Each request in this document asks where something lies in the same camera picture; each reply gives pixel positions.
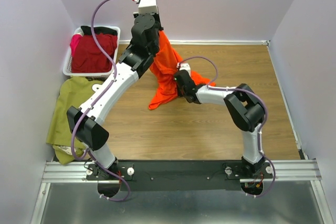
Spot orange t shirt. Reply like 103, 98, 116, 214
148, 30, 216, 111

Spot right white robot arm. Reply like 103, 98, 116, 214
173, 70, 268, 177

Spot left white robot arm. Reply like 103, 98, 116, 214
67, 12, 163, 170

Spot black t shirt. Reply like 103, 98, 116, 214
80, 26, 118, 36

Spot dark red t shirt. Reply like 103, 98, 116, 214
71, 34, 117, 73

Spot pink t shirt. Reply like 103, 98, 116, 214
69, 33, 82, 55

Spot olive green snoopy t shirt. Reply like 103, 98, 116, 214
46, 77, 103, 165

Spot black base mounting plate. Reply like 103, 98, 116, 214
86, 160, 273, 195

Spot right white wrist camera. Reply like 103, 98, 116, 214
177, 62, 191, 73

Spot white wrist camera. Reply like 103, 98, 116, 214
177, 62, 191, 73
133, 0, 159, 15

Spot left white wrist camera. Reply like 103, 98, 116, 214
133, 0, 159, 15

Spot aluminium frame rail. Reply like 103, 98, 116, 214
41, 159, 322, 183

